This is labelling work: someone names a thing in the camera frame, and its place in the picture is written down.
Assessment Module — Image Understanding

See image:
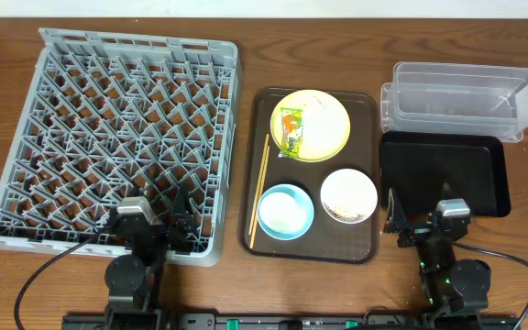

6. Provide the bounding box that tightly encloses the white cup with rice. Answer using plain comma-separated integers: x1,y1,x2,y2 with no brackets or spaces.
320,169,378,225

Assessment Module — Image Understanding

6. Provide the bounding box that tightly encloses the light blue bowl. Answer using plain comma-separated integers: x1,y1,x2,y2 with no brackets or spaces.
258,184,314,241

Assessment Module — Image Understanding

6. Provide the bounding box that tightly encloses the green snack wrapper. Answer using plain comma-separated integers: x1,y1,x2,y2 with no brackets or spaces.
280,107,303,159

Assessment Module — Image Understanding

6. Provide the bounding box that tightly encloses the white small bowl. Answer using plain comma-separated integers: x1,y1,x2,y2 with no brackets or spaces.
259,192,303,233

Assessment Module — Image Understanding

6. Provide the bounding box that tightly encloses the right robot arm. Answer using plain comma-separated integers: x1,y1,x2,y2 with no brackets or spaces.
383,188,491,326

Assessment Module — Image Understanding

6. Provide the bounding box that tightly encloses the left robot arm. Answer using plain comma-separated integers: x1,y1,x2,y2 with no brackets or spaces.
104,188,197,329

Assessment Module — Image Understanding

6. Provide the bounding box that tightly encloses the black waste tray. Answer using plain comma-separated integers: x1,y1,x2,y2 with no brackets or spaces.
380,131,512,217

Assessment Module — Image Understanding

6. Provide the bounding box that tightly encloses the grey dishwasher rack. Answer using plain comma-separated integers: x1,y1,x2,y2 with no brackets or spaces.
0,28,241,267

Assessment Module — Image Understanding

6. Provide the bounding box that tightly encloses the dark brown serving tray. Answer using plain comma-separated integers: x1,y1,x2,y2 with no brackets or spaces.
238,87,380,264

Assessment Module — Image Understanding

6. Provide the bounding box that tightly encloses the clear plastic bin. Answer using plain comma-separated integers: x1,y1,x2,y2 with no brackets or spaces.
380,61,528,143

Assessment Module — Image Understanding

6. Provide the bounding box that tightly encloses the yellow round plate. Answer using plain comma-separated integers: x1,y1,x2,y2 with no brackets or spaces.
269,90,351,162

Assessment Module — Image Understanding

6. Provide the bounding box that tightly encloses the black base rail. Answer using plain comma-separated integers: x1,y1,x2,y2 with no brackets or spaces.
61,311,517,330

